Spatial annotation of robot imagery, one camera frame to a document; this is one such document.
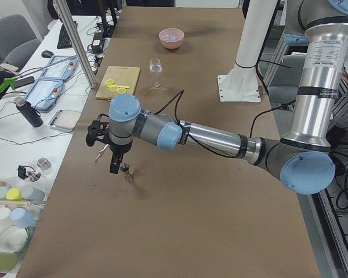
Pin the white plate green rim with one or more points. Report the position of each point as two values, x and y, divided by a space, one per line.
13 239

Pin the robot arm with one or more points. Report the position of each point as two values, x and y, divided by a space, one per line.
300 158

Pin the black power adapter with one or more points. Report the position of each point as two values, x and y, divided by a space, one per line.
97 43

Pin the steel cocktail jigger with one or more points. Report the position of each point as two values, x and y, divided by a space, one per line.
128 173

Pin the pile of clear ice cubes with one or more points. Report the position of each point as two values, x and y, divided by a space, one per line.
171 35

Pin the yellow lemon slice three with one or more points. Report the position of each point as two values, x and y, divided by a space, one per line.
121 90

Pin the black computer mouse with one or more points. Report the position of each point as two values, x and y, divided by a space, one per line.
47 54

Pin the aluminium frame post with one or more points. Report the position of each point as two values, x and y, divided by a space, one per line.
64 14

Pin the yellow cup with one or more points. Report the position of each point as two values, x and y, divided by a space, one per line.
14 194

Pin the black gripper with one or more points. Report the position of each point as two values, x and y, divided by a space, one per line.
119 149

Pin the pink bowl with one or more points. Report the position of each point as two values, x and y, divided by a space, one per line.
172 45

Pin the blue teach pendant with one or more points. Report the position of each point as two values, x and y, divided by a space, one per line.
60 68
44 93

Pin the bamboo cutting board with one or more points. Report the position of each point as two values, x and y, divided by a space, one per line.
121 76

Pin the blue teach pendant near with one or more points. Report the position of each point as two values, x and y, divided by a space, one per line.
44 93

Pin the yellow lemon slice two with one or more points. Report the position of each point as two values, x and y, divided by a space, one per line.
114 88

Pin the clear wine glass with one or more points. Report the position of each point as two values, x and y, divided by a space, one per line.
155 68

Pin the yellow lemon slice one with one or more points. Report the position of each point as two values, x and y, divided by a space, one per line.
109 82

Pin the black keyboard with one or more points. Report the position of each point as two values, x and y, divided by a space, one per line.
64 41

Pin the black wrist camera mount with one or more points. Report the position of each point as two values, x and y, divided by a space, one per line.
98 131

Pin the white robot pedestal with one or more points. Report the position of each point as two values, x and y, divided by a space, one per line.
241 83

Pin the white digital scale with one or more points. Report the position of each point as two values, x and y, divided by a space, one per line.
64 120

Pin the grey office chair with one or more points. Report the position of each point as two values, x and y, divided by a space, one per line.
17 40

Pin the green handled grabber tool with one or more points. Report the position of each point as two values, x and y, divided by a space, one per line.
9 82

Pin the light blue cup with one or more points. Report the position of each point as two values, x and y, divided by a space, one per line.
22 218

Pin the blue teach pendant far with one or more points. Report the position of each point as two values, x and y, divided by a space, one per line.
60 68

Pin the black water bottle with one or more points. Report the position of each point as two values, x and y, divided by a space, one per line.
30 113

